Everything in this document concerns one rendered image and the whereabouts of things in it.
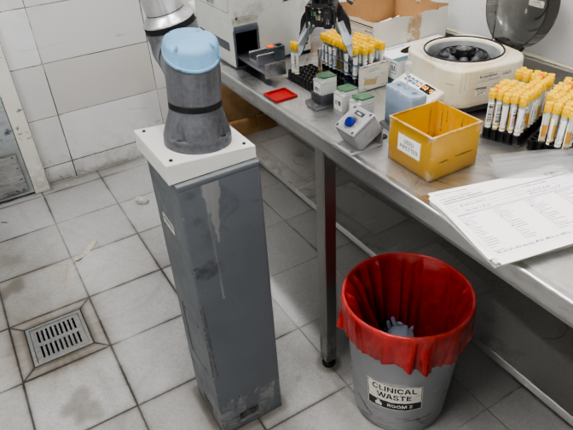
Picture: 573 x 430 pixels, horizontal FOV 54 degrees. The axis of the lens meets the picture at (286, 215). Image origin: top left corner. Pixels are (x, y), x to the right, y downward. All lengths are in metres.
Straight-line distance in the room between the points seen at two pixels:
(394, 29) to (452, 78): 0.34
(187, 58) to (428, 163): 0.52
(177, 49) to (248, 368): 0.90
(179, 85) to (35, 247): 1.68
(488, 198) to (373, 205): 1.10
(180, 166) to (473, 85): 0.72
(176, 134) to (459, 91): 0.67
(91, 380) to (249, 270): 0.84
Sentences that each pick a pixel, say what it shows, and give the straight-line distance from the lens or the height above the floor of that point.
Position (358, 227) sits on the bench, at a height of 0.27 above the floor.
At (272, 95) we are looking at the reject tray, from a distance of 1.57.
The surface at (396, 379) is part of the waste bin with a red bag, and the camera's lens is 1.57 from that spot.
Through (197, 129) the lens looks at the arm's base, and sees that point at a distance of 1.21.
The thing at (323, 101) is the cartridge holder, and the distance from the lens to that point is 1.47.
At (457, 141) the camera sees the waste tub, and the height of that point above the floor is 0.95.
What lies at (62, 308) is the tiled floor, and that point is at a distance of 2.36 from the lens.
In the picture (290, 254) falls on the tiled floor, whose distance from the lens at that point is 2.36.
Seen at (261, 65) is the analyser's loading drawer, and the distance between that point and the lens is 1.68.
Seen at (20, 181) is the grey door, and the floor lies 0.09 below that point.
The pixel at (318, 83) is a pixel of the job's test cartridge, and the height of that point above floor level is 0.94.
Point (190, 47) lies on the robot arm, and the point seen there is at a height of 1.13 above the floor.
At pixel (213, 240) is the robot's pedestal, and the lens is 1.30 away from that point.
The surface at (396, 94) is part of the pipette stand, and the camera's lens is 1.34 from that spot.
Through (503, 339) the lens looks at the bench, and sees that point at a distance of 1.72.
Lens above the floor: 1.48
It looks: 35 degrees down
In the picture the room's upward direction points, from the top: 4 degrees counter-clockwise
